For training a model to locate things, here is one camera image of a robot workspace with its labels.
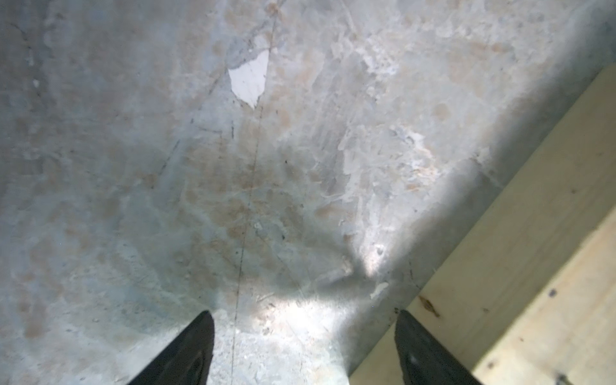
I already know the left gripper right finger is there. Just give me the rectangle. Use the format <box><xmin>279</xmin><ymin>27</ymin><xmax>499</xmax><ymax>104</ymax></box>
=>
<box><xmin>395</xmin><ymin>310</ymin><xmax>481</xmax><ymax>385</ymax></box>

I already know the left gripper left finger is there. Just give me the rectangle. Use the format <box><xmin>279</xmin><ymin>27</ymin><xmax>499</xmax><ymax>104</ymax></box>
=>
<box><xmin>128</xmin><ymin>311</ymin><xmax>215</xmax><ymax>385</ymax></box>

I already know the wooden block with nails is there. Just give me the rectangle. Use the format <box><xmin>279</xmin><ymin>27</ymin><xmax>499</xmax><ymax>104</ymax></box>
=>
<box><xmin>350</xmin><ymin>66</ymin><xmax>615</xmax><ymax>384</ymax></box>

